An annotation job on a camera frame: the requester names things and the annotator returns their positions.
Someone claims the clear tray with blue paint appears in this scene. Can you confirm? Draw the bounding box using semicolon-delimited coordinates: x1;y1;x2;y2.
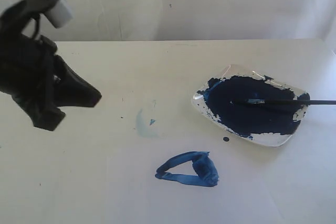
191;65;310;147

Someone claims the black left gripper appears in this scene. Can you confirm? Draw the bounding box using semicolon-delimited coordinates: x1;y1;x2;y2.
1;34;102;131

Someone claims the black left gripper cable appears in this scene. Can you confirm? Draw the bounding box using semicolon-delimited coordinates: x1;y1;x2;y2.
30;15;43;41

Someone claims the black paintbrush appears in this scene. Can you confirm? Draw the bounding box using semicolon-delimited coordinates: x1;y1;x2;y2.
231;99;335;105

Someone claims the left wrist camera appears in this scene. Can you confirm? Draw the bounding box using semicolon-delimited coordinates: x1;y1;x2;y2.
23;0;73;28

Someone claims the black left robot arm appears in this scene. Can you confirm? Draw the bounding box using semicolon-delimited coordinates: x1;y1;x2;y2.
1;0;102;131

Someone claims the white paper sheet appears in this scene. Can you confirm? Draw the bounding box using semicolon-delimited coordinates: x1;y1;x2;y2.
106;136;285;223

